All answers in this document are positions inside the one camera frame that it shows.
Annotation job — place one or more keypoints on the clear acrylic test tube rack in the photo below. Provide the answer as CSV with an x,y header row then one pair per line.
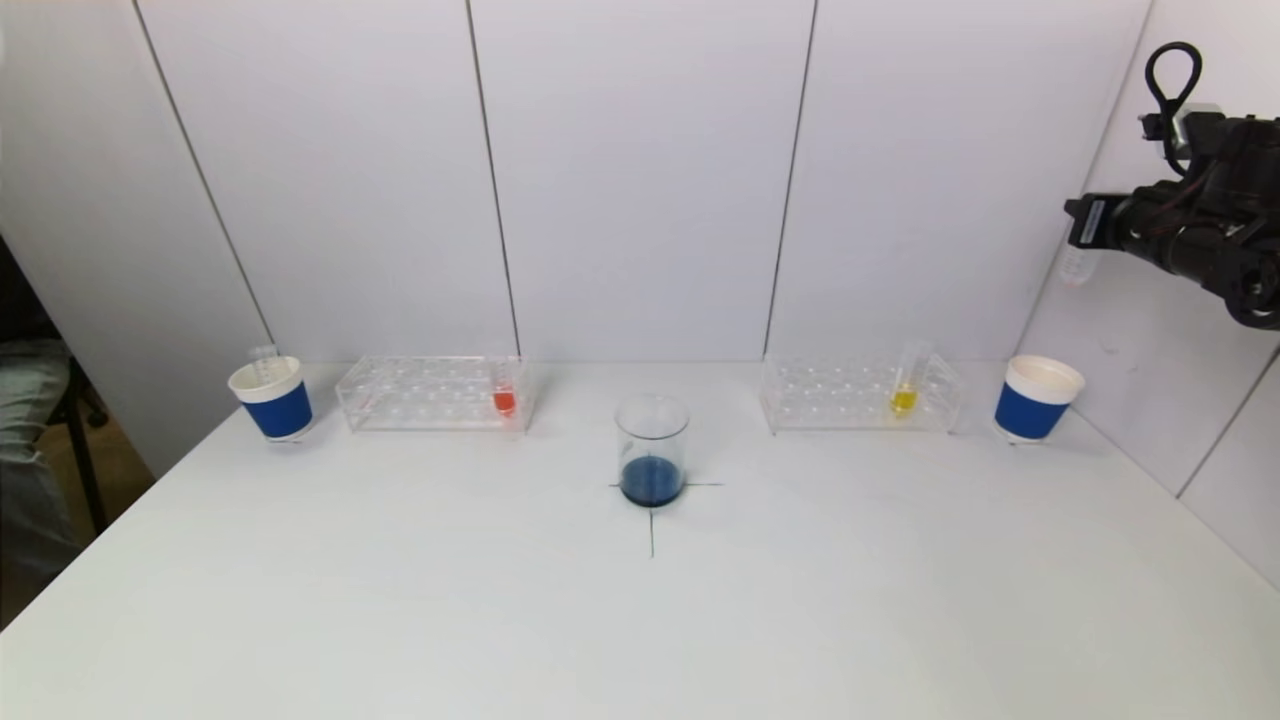
x,y
430,395
850,395

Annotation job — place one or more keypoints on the clear graduated plastic test tube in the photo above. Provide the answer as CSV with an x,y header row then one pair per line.
x,y
266,362

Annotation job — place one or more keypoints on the clear glass beaker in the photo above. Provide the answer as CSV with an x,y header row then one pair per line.
x,y
652,430

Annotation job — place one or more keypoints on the person in grey clothing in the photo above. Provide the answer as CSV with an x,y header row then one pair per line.
x,y
30,430

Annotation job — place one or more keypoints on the test tube with orange pigment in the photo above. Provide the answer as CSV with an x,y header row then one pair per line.
x,y
1078,265
505,400

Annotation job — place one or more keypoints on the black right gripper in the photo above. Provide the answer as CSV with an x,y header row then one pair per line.
x,y
1090,222

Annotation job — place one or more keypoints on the test tube with yellow pigment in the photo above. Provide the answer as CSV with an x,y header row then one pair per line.
x,y
903,400

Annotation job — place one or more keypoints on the paper cup with blue sleeve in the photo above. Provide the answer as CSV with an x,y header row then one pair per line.
x,y
280,410
1030,410

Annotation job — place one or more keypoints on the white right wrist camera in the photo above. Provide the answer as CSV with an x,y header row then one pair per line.
x,y
1195,125

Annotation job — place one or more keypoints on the blue pigment liquid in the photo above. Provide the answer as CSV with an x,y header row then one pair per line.
x,y
652,482

